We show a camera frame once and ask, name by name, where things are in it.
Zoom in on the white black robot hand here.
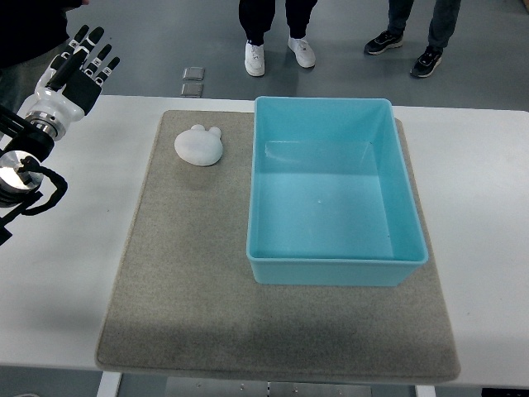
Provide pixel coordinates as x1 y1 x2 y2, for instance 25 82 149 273
27 25 120 121

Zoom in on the white plush toy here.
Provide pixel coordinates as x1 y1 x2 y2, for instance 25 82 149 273
174 124 223 166

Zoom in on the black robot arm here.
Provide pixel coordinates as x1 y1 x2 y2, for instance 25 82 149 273
1 107 68 243

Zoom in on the blue plastic box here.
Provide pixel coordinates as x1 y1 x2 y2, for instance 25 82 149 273
246 97 429 287

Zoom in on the person in dark clothing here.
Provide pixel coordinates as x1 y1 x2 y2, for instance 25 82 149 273
1 0 89 112

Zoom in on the lower floor outlet plate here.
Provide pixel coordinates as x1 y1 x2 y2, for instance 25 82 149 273
180 83 203 98

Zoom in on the floor outlet plate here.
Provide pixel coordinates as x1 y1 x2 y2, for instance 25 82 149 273
183 66 205 81
180 83 203 98

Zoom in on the upper floor outlet plate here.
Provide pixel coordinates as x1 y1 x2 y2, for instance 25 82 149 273
183 66 205 81

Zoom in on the left white sneaker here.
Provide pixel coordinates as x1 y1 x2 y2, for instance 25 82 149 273
245 41 265 77

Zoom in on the white sneaker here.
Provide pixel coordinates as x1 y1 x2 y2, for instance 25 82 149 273
245 41 265 77
288 37 316 69

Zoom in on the person in black trousers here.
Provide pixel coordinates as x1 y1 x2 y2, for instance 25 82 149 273
238 0 317 46

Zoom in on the right white sneaker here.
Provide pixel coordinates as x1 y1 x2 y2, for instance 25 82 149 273
288 37 316 69

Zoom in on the grey felt mat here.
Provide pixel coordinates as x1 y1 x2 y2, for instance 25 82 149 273
95 110 460 384

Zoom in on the left black sneaker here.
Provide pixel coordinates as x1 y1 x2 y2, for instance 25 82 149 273
364 31 403 55

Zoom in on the black sneaker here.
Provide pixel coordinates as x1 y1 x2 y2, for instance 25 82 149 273
364 31 403 55
410 46 442 79

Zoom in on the right black sneaker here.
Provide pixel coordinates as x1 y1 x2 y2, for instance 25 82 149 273
410 46 442 79

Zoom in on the person in grey trousers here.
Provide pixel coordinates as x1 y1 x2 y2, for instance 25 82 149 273
387 0 461 51

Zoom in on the metal table frame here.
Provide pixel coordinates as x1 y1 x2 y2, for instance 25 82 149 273
96 371 437 396

